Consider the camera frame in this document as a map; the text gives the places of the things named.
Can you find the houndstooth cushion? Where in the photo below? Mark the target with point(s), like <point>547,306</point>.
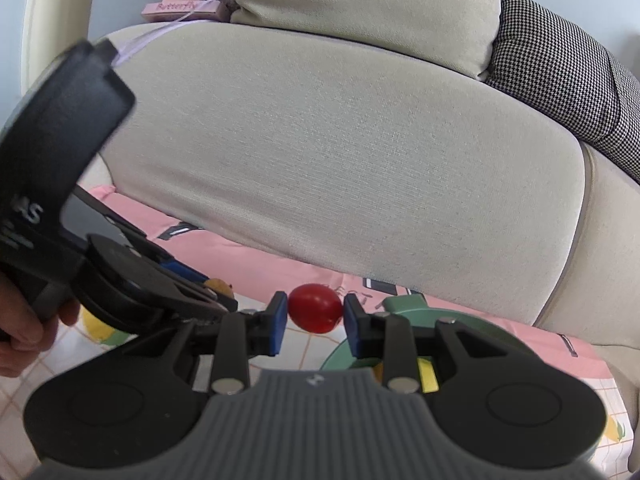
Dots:
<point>560,75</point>

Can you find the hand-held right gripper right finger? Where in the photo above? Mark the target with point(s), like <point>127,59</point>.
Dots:
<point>352,327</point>

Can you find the green colander bowl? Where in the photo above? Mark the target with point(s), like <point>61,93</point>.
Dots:
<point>405,304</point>

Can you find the beige throw cushion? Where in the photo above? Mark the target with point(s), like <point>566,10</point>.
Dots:
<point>370,5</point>

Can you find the person's left hand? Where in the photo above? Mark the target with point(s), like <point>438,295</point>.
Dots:
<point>20,345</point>

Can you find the pink checkered printed mat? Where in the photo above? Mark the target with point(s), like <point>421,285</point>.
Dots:
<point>550,355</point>

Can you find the beige sofa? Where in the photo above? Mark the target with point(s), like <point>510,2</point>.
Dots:
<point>350,160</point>

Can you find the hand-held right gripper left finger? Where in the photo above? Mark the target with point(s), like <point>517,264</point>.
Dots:
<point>278,322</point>

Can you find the red cherry tomato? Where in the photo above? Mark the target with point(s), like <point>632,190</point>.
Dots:
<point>315,307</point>

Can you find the pink box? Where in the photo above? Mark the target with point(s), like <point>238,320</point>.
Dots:
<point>175,8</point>

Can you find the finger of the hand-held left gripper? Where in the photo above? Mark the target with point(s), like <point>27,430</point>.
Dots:
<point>180,270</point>
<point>205,305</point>

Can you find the cream curved frame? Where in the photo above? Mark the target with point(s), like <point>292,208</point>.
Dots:
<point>55,10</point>

